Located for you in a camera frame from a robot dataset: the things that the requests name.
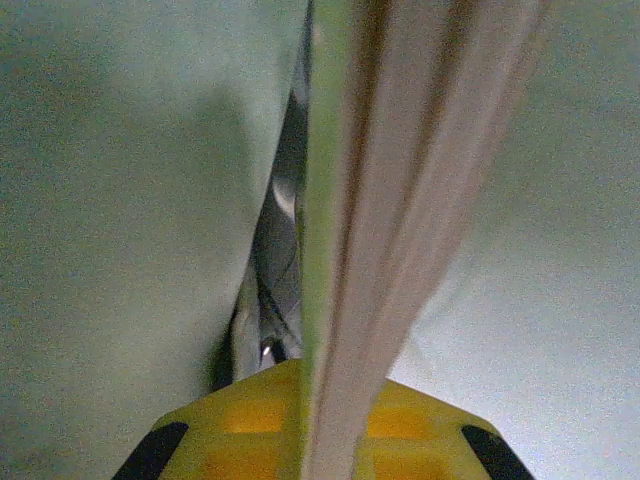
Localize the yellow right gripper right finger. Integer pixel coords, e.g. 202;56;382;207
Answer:
357;378;536;480

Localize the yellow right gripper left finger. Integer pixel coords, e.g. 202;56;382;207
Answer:
112;358;311;480

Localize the navy blue backpack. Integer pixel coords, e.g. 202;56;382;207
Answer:
0;0;640;480

